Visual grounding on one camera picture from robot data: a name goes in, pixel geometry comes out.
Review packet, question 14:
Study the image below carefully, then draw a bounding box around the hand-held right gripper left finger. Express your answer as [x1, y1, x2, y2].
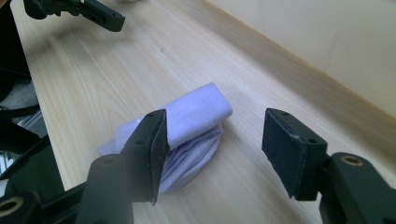
[120, 108, 171, 206]

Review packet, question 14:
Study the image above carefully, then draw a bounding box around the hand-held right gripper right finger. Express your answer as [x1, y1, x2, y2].
[261, 107, 329, 202]

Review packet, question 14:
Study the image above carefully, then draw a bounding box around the white divided organizer box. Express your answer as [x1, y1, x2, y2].
[205, 0, 396, 120]

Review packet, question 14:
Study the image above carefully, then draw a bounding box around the metal floor rail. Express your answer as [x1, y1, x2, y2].
[0, 108, 48, 175]

